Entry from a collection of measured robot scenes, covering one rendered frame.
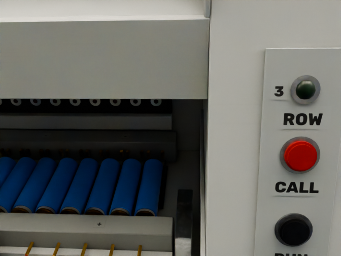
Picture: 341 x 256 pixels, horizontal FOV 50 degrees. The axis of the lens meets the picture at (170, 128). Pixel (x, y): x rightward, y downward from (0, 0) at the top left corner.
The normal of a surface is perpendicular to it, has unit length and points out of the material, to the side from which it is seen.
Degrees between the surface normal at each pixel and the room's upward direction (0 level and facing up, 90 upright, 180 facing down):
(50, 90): 108
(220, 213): 90
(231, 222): 90
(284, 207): 90
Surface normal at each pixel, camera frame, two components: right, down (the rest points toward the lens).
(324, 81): -0.07, 0.26
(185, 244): -0.07, 0.55
